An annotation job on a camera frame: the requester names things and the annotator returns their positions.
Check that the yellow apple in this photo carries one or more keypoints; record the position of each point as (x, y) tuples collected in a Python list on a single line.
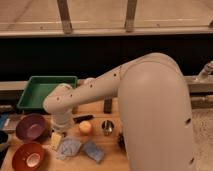
[(85, 128)]

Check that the wooden board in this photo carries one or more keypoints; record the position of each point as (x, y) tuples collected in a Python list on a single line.
[(114, 157)]

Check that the bunch of dark grapes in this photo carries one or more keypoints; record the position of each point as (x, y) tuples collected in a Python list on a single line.
[(121, 142)]

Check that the black rectangular block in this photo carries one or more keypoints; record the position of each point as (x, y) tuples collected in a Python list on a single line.
[(107, 106)]

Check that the purple bowl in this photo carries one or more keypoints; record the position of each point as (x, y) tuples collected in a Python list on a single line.
[(30, 127)]

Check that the blue sponge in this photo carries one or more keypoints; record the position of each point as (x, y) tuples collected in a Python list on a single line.
[(93, 151)]

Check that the red bowl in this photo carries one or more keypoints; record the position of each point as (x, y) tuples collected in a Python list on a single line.
[(28, 157)]

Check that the grey-blue towel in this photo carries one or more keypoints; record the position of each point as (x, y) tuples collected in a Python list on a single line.
[(69, 147)]

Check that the green plastic tray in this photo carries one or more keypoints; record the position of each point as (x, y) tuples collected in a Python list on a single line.
[(38, 87)]

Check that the small metal cup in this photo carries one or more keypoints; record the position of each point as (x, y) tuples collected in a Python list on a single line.
[(107, 127)]

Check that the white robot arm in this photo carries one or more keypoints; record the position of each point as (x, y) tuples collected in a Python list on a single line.
[(154, 106)]

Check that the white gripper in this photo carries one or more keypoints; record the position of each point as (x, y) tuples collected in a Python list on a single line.
[(60, 123)]

